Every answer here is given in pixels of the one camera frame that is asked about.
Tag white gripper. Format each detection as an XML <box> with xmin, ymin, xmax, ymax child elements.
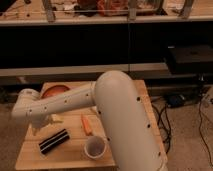
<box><xmin>31</xmin><ymin>114</ymin><xmax>63</xmax><ymax>135</ymax></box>

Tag orange pepper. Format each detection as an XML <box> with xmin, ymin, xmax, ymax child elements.
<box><xmin>81</xmin><ymin>115</ymin><xmax>93</xmax><ymax>136</ymax></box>

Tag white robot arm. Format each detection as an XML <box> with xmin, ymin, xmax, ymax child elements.
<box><xmin>12</xmin><ymin>70</ymin><xmax>168</xmax><ymax>171</ymax></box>

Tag white ceramic cup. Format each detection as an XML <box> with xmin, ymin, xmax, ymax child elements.
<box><xmin>84</xmin><ymin>136</ymin><xmax>106</xmax><ymax>160</ymax></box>

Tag orange wooden bowl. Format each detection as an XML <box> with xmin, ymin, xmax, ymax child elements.
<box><xmin>41</xmin><ymin>85</ymin><xmax>69</xmax><ymax>99</ymax></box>

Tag wooden shelf bench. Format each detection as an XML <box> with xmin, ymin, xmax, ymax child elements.
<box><xmin>0</xmin><ymin>0</ymin><xmax>213</xmax><ymax>84</ymax></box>

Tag black box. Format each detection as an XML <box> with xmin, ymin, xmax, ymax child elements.
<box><xmin>166</xmin><ymin>45</ymin><xmax>213</xmax><ymax>74</ymax></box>

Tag black floor cables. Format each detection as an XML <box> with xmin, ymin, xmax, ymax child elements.
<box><xmin>151</xmin><ymin>94</ymin><xmax>213</xmax><ymax>168</ymax></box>

